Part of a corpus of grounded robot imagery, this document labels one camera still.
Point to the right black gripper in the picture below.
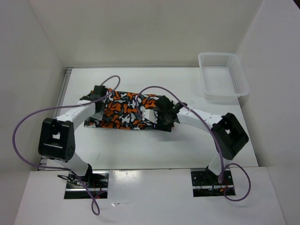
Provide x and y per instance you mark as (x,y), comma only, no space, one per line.
(159,126)

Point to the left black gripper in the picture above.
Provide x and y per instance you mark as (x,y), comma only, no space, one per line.
(98,116)

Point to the orange camouflage shorts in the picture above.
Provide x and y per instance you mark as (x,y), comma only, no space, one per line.
(123,110)

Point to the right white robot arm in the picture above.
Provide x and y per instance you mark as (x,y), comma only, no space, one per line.
(227,132)

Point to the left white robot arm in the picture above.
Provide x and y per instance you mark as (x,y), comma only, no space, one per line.
(57,137)

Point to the white plastic basket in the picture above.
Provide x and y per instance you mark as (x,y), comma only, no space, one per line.
(223,78)

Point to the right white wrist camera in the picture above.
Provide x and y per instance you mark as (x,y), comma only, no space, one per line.
(150,115)

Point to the aluminium rail frame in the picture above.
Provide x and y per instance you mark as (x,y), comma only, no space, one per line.
(59,93)

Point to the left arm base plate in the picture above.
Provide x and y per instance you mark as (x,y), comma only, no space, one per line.
(98,187)

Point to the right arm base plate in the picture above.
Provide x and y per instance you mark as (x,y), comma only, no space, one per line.
(202,186)

